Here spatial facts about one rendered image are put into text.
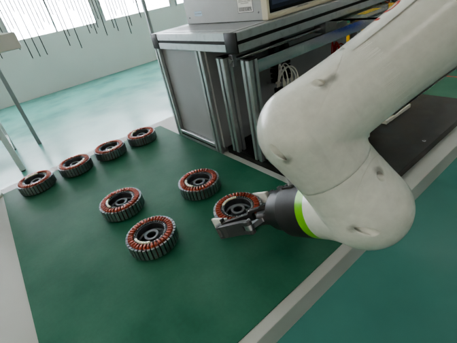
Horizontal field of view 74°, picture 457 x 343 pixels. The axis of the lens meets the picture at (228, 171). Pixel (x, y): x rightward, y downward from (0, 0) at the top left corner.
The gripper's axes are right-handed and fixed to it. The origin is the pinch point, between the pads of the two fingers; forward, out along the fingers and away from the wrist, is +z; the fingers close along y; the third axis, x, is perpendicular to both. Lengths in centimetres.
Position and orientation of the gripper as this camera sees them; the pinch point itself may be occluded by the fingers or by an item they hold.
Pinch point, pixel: (239, 211)
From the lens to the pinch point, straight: 70.4
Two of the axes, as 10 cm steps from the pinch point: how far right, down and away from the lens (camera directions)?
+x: 4.5, 8.9, 0.9
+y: -7.8, 4.4, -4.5
